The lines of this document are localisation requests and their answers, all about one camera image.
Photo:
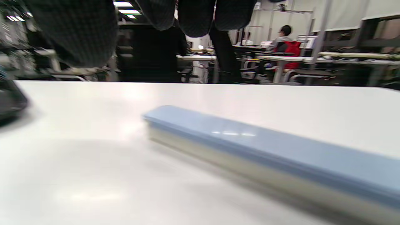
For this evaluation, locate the person's right hand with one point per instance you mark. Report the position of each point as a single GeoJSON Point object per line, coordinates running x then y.
{"type": "Point", "coordinates": [78, 31]}

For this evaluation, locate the blue lunch box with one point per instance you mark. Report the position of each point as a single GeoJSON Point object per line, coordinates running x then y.
{"type": "Point", "coordinates": [281, 150]}

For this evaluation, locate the black mesh office chair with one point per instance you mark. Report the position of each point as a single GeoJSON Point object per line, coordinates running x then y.
{"type": "Point", "coordinates": [153, 56]}

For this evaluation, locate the black plastic tray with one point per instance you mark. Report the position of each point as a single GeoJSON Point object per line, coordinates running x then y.
{"type": "Point", "coordinates": [11, 100]}

